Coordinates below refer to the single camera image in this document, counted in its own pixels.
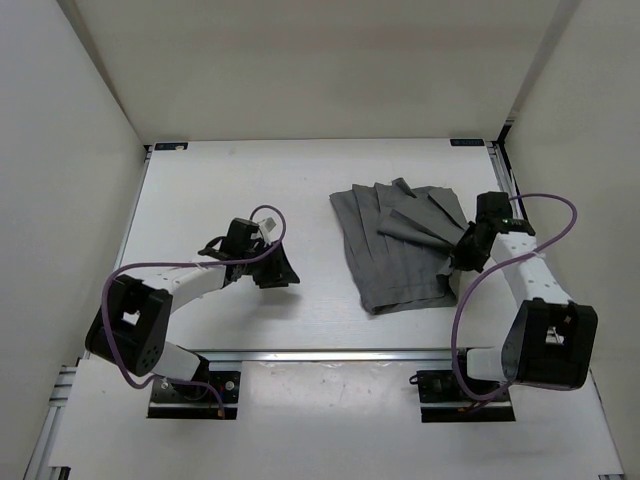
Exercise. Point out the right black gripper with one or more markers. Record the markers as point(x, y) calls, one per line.
point(460, 259)

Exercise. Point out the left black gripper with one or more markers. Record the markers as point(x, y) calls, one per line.
point(280, 271)

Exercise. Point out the grey pleated skirt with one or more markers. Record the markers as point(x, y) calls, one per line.
point(398, 242)

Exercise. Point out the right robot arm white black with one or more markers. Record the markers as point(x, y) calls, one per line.
point(550, 342)

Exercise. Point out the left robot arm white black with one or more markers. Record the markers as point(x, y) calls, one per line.
point(138, 310)

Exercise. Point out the right blue corner label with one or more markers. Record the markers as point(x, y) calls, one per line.
point(467, 142)

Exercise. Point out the blue corner label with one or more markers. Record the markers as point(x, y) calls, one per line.
point(170, 146)
point(467, 142)

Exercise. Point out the white front cover board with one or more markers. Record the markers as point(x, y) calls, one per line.
point(316, 421)

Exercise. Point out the left blue corner label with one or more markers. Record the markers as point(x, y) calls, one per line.
point(170, 146)

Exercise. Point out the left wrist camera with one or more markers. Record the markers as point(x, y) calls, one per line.
point(266, 227)

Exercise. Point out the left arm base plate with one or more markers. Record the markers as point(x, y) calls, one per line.
point(180, 402)

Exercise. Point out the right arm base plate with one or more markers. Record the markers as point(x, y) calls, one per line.
point(443, 401)

